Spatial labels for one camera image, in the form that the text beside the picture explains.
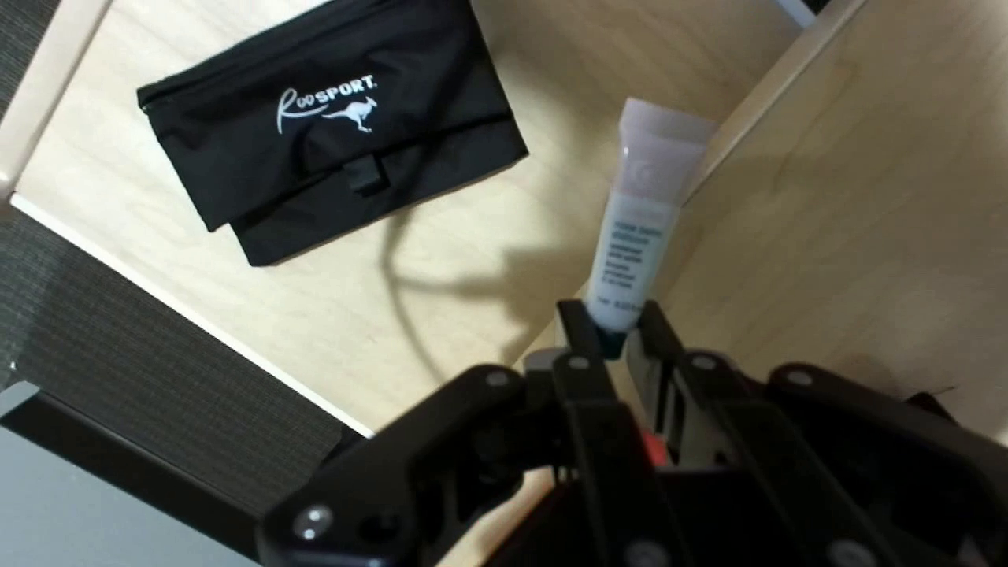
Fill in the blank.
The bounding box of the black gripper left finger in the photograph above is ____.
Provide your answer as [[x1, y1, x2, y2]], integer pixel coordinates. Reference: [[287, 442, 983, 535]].
[[556, 299, 611, 394]]

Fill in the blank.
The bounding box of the black Roosport pouch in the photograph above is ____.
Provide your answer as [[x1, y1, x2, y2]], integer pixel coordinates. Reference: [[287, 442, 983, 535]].
[[138, 0, 527, 266]]

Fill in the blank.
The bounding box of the white tube with teal cap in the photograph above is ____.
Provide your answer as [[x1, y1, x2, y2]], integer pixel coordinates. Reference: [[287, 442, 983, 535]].
[[587, 96, 715, 335]]

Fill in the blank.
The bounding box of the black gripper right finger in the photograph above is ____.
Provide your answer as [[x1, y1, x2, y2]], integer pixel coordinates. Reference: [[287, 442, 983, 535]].
[[627, 301, 686, 378]]

